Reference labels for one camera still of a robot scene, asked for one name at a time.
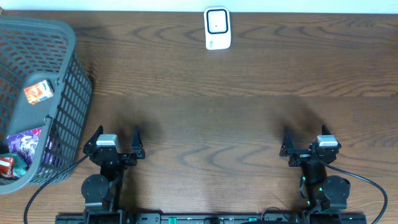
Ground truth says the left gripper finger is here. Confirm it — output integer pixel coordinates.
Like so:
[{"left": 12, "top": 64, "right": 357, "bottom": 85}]
[
  {"left": 85, "top": 125, "right": 103, "bottom": 149},
  {"left": 131, "top": 126, "right": 144, "bottom": 154}
]

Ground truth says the teal snack packet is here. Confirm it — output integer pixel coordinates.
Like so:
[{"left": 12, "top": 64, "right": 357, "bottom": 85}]
[{"left": 12, "top": 154, "right": 27, "bottom": 179}]

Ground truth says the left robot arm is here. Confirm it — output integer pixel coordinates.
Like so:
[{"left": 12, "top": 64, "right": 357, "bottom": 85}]
[{"left": 81, "top": 126, "right": 146, "bottom": 224}]

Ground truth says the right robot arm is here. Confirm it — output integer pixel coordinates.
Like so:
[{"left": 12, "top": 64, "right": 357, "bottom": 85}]
[{"left": 279, "top": 125, "right": 351, "bottom": 223}]

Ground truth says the purple snack packet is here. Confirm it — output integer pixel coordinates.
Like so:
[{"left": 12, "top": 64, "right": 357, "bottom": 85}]
[{"left": 6, "top": 128, "right": 42, "bottom": 170}]

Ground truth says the grey plastic mesh basket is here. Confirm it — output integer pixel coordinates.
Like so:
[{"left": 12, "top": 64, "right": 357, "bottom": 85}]
[{"left": 1, "top": 16, "right": 93, "bottom": 194}]

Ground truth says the white barcode scanner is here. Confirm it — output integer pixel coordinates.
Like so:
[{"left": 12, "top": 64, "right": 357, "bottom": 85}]
[{"left": 203, "top": 7, "right": 231, "bottom": 50}]

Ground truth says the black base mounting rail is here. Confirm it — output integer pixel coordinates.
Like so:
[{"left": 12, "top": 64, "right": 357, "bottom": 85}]
[{"left": 55, "top": 212, "right": 368, "bottom": 224}]

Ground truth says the orange chocolate wafer bar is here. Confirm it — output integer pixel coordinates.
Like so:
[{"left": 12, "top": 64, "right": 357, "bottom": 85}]
[{"left": 0, "top": 157, "right": 15, "bottom": 179}]

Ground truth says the small orange snack box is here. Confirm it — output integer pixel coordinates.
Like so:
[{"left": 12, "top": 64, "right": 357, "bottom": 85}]
[{"left": 24, "top": 80, "right": 54, "bottom": 105}]

